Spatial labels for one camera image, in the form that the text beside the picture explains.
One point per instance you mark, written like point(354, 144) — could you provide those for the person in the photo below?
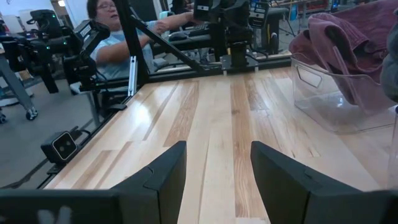
point(115, 53)

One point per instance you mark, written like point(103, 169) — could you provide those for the faded red baseball cap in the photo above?
point(320, 34)

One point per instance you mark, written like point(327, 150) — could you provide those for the clear plastic bin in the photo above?
point(314, 102)

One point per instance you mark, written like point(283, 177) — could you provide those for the black background robot arm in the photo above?
point(81, 59)

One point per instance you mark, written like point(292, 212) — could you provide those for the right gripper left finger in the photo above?
point(161, 186)

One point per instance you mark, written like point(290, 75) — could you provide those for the black keyboard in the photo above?
point(199, 30)

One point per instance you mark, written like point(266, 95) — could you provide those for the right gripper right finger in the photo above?
point(280, 186)

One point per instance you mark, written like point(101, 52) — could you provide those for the black rail clamp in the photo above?
point(116, 107)

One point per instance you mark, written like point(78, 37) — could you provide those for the silver aluminium extrusion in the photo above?
point(132, 77)

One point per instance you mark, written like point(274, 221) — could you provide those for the black table-level camera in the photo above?
point(60, 147)

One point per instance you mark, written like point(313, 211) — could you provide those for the black table edge rail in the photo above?
point(90, 139)
point(186, 74)

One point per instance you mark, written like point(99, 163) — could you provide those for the grey leg with caster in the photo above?
point(15, 84)

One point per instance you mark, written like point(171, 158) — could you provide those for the black vertical frame post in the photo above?
point(130, 37)

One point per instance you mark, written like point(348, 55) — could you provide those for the black diagonal frame brace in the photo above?
point(168, 46)

